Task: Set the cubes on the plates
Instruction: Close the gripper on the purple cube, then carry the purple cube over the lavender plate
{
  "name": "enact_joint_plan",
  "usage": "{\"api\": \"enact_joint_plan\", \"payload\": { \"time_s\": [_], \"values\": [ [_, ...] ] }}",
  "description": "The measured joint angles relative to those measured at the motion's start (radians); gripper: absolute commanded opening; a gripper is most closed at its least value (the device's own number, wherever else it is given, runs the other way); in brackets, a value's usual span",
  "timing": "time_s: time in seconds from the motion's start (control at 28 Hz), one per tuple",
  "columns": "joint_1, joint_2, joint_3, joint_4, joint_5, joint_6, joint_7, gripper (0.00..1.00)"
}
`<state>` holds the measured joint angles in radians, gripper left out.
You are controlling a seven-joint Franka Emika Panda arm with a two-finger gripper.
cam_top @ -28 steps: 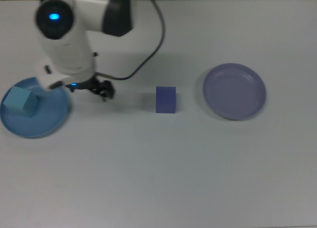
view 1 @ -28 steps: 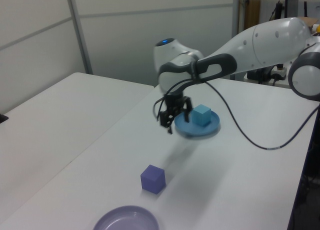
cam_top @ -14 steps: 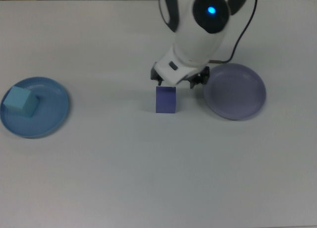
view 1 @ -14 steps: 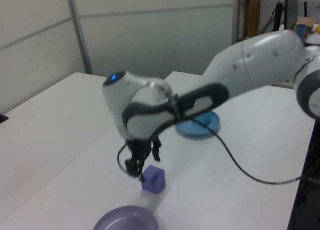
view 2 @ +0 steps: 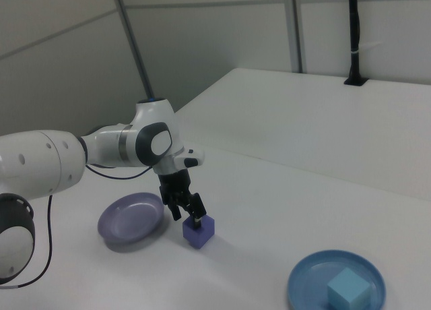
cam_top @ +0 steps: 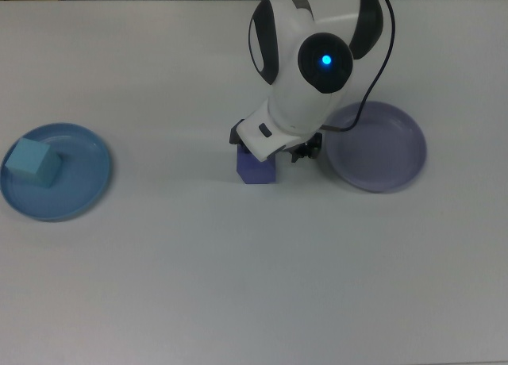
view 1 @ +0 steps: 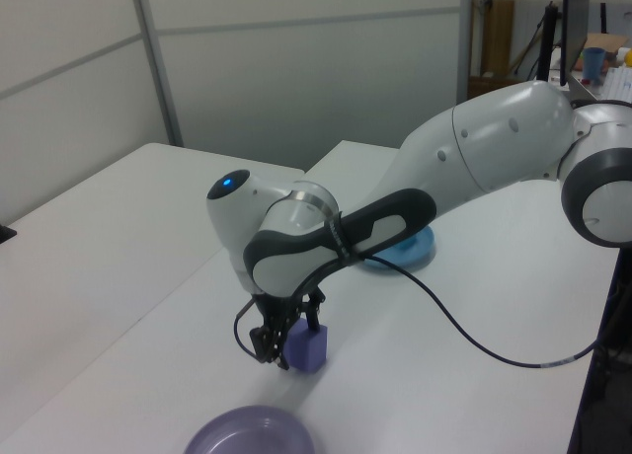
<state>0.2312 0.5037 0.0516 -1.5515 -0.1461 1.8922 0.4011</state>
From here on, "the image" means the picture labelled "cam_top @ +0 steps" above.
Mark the purple foam cube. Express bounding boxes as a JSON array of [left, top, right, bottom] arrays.
[[236, 144, 277, 186]]

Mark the cyan foam cube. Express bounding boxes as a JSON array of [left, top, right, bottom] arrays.
[[3, 137, 64, 190]]

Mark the lavender round plate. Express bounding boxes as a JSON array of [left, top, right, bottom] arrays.
[[323, 101, 429, 194]]

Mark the blue round plate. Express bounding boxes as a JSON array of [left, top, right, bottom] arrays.
[[0, 121, 114, 223]]

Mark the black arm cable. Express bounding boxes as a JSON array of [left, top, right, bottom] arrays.
[[323, 0, 397, 134]]

